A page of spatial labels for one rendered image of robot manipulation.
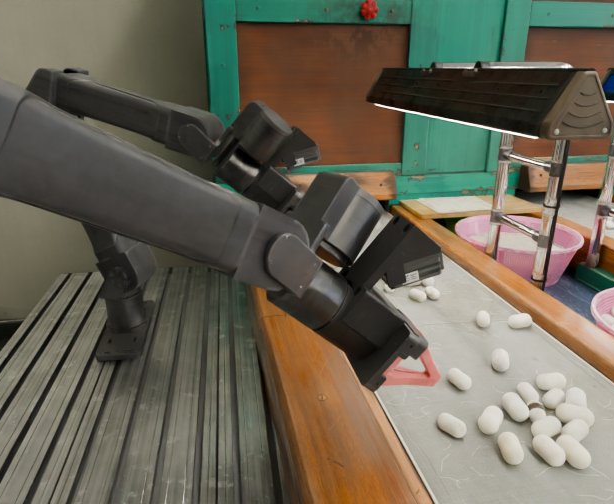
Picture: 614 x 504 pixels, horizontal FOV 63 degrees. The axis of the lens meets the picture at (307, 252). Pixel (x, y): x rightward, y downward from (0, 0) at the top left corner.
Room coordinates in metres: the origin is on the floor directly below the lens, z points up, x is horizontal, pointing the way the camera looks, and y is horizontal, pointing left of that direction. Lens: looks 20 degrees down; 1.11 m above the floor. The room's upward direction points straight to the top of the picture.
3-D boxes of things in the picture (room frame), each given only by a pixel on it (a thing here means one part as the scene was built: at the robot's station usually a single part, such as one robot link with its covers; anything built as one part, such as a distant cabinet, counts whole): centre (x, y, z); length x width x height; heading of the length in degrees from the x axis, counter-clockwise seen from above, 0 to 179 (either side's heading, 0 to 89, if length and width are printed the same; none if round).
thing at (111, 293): (0.80, 0.31, 0.77); 0.09 x 0.06 x 0.06; 169
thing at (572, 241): (1.07, -0.47, 0.72); 0.27 x 0.27 x 0.10
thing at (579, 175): (1.40, -0.75, 0.83); 0.30 x 0.06 x 0.07; 102
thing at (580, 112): (0.85, -0.23, 1.08); 0.62 x 0.08 x 0.07; 12
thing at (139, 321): (0.80, 0.32, 0.71); 0.20 x 0.07 x 0.08; 9
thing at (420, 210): (1.28, -0.42, 0.77); 0.33 x 0.15 x 0.01; 102
